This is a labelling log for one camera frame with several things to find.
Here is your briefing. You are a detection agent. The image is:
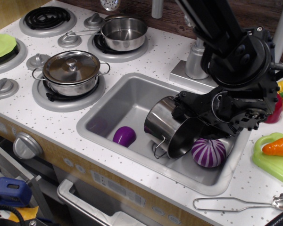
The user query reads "black coil burner back left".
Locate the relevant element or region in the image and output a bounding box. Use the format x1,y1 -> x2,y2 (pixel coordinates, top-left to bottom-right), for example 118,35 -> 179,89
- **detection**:
24,7 -> 71,30

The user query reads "grey sink basin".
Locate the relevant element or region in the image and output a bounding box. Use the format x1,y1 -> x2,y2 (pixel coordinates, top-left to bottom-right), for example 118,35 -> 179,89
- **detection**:
76,73 -> 250,195

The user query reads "grey oven dial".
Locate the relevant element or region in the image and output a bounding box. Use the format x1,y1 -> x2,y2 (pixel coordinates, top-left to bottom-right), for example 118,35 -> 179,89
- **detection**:
13,132 -> 43,160

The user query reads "steel wire-handled spoon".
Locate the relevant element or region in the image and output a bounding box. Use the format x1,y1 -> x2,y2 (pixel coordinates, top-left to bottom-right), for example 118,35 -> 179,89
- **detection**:
192,193 -> 283,212

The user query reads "hanging slotted spoon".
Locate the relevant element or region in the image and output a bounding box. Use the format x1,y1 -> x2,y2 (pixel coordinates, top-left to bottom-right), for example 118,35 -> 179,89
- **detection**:
100,0 -> 121,12

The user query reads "steel saucepan with handle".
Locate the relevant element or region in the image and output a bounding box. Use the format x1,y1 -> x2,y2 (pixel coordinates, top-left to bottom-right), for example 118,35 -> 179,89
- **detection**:
66,17 -> 148,52

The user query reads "oven door handle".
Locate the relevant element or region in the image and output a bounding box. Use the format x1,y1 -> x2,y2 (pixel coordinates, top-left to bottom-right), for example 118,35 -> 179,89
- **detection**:
57,179 -> 144,226

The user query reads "grey stove knob centre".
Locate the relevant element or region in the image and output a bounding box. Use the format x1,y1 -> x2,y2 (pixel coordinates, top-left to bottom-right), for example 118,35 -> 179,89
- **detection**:
58,32 -> 82,48

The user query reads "grey stove knob back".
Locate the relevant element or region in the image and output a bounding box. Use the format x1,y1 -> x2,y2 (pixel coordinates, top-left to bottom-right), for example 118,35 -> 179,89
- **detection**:
83,13 -> 104,29

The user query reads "green cutting board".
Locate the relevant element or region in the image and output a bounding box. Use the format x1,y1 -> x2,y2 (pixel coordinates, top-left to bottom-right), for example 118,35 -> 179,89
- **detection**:
252,132 -> 283,182

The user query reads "grey stove knob front left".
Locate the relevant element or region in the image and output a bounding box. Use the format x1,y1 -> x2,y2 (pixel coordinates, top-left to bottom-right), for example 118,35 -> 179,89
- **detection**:
0,78 -> 19,99

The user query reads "purple toy eggplant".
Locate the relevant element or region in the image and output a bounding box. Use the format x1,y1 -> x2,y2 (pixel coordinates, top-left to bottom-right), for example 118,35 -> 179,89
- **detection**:
113,126 -> 136,147

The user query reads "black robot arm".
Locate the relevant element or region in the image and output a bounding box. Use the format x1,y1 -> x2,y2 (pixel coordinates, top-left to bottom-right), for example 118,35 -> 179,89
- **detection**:
172,0 -> 283,140

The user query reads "blue clamp tool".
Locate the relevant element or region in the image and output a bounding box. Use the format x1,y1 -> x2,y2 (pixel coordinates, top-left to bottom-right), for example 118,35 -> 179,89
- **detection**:
0,177 -> 32,207

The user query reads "grey stove knob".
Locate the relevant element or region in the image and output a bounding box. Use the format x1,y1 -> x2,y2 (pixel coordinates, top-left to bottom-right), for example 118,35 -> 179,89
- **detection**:
58,32 -> 82,48
83,13 -> 104,29
26,53 -> 50,71
0,78 -> 19,99

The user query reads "green plate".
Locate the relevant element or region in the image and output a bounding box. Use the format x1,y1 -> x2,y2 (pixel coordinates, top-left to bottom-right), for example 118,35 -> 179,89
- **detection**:
0,34 -> 17,57

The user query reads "orange toy carrot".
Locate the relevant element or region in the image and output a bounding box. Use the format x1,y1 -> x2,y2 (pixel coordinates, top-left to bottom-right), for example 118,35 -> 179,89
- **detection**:
262,138 -> 283,156

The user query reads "lidded steel pot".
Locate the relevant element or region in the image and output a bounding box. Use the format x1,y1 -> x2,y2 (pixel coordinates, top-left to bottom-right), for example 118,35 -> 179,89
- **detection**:
32,50 -> 110,97

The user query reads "red toy pepper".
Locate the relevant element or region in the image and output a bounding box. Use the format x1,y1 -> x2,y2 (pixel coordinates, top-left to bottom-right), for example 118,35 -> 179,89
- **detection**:
265,93 -> 283,124

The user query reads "yellow tape piece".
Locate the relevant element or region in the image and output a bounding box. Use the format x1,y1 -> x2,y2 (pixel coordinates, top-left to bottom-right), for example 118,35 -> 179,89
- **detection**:
8,206 -> 39,223

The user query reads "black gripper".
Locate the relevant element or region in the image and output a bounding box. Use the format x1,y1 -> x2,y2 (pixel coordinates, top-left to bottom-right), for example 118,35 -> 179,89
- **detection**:
172,87 -> 277,140

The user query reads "grey stove knob middle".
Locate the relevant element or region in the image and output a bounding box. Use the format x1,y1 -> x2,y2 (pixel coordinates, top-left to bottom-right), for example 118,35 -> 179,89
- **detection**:
26,53 -> 50,71

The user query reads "purple white striped onion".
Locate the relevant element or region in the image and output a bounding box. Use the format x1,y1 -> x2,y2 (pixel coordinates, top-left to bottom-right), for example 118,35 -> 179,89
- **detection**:
191,138 -> 227,168

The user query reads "grey toy faucet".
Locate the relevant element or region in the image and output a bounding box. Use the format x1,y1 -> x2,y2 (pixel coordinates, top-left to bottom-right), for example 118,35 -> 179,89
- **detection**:
169,38 -> 217,92

